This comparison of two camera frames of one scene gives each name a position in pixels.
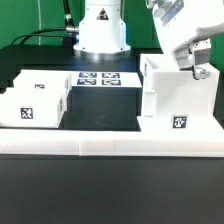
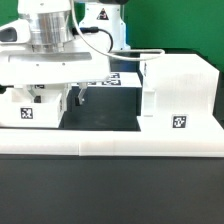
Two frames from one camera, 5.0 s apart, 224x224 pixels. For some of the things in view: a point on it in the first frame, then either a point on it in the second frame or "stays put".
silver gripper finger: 182,57 -> 83,86
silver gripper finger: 202,58 -> 36,98
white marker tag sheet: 107,79 stays put
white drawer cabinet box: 175,101 stays put
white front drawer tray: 32,107 stays put
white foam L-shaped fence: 111,142 stays put
